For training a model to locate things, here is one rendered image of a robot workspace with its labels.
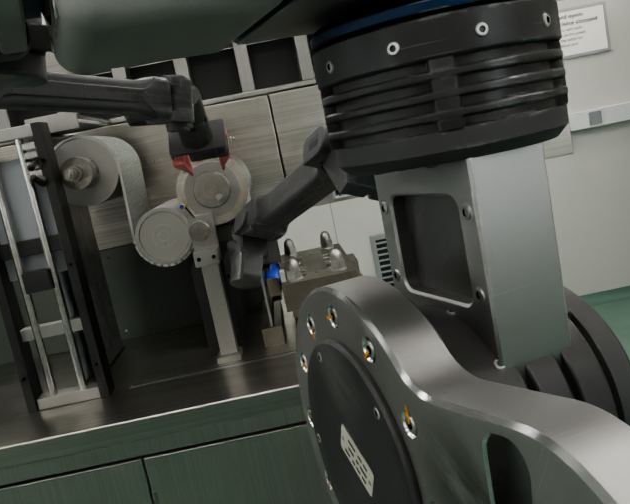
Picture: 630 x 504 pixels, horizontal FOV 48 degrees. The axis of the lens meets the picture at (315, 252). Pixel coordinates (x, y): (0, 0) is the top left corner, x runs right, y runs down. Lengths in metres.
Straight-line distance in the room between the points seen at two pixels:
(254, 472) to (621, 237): 3.62
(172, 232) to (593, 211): 3.41
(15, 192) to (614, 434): 1.32
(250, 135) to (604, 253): 3.17
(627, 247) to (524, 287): 4.32
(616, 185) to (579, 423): 4.38
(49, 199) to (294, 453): 0.65
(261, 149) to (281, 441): 0.79
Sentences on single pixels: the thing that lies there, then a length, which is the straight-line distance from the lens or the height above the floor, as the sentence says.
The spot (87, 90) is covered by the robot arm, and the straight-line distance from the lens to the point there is 1.03.
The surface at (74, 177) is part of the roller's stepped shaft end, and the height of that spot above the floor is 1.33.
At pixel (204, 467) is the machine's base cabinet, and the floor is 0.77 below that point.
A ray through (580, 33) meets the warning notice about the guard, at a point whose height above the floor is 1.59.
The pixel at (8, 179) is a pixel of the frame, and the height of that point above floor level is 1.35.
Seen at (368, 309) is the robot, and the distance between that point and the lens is 0.36.
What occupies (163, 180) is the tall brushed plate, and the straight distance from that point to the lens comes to 1.84.
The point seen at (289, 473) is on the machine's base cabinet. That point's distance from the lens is 1.36.
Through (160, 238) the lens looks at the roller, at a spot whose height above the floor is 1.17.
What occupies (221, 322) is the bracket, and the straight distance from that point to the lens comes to 1.50.
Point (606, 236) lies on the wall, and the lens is 4.64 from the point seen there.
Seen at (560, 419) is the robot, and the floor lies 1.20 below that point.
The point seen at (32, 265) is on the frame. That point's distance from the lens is 1.49.
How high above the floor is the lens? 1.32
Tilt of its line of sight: 9 degrees down
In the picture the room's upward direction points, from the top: 11 degrees counter-clockwise
